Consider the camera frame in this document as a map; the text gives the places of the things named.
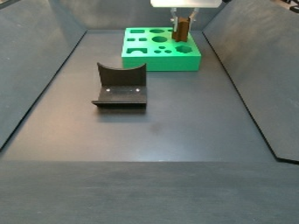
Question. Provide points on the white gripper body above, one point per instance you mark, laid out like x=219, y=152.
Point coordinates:
x=186, y=3

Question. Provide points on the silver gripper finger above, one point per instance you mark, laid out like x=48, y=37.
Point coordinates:
x=174, y=19
x=194, y=14

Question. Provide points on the black curved holder stand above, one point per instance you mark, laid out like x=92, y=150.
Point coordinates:
x=122, y=86

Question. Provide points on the green shape sorter block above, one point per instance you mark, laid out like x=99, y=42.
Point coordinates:
x=148, y=45

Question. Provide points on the brown star prism object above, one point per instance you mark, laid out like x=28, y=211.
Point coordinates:
x=180, y=29

